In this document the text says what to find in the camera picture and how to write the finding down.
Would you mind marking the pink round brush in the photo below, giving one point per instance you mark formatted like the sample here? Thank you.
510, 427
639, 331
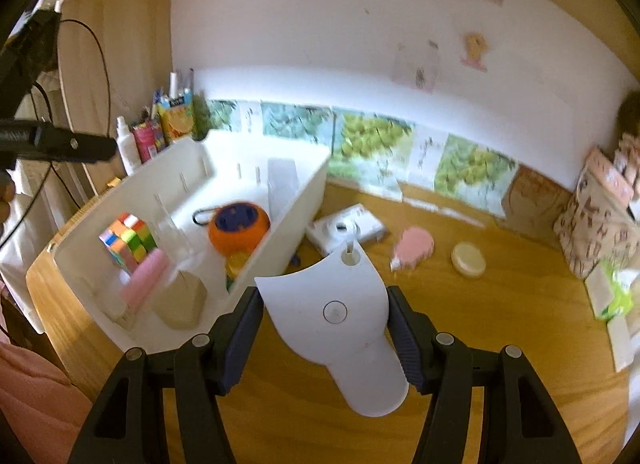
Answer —
412, 246

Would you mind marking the pink tube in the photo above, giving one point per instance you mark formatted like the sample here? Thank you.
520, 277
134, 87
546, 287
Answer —
147, 142

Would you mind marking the large green grape poster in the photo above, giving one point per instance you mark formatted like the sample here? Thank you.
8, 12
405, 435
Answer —
372, 144

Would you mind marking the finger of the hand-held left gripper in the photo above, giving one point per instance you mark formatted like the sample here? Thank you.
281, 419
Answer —
60, 142

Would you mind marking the brown paper bag red print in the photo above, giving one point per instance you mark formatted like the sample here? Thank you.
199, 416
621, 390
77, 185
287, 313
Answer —
535, 199

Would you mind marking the white lace cloth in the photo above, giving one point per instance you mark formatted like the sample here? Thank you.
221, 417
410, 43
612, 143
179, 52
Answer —
45, 194

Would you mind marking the wooden desk hutch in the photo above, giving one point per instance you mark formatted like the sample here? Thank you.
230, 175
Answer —
125, 69

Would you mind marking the thin white tube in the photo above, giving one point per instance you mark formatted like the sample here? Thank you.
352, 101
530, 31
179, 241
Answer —
174, 84

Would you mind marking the clear wall card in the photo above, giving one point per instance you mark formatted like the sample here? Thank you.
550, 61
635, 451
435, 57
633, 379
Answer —
415, 67

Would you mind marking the person's left hand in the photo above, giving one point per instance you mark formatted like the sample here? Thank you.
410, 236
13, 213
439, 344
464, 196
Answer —
5, 196

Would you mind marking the white spray bottle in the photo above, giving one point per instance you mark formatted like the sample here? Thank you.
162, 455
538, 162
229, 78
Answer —
129, 149

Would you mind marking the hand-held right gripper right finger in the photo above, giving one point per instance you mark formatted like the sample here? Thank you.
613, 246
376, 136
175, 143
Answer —
402, 334

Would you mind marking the pink hair roller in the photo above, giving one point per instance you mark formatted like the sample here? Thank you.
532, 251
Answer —
145, 279

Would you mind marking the white instant camera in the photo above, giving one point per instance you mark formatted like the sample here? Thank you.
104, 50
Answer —
362, 226

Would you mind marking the orange juice carton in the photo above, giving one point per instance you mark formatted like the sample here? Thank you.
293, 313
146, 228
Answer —
177, 119

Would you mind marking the teal grape poster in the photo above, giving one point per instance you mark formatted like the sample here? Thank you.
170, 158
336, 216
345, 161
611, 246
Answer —
295, 122

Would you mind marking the white storage box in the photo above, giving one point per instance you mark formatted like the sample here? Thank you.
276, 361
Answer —
300, 204

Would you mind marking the printed canvas bag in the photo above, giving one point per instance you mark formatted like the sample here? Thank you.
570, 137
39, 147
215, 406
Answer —
595, 229

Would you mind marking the grape poster with white panel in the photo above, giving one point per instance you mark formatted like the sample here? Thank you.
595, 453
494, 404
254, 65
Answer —
470, 164

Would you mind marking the multicoloured puzzle cube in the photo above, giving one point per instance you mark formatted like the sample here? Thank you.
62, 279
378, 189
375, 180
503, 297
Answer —
125, 244

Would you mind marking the brown-haired doll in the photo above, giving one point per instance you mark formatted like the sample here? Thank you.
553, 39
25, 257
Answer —
629, 119

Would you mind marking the pink flat device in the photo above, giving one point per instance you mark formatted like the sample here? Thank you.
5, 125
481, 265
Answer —
607, 174

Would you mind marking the round cream tin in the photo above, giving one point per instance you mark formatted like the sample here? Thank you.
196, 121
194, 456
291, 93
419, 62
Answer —
468, 259

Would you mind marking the clear plastic divider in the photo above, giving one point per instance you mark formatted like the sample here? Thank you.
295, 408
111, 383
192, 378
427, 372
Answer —
282, 186

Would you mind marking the orange round gadget blue face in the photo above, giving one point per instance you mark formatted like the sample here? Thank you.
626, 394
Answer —
250, 236

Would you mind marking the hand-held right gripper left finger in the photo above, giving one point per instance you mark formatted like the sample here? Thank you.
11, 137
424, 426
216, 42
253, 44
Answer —
245, 334

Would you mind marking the pale small grape poster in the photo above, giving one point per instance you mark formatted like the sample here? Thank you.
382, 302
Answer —
225, 117

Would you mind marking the green tissue pack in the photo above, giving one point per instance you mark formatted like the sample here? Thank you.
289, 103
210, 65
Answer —
617, 294

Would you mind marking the cream small box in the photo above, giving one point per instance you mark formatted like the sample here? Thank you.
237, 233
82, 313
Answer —
180, 301

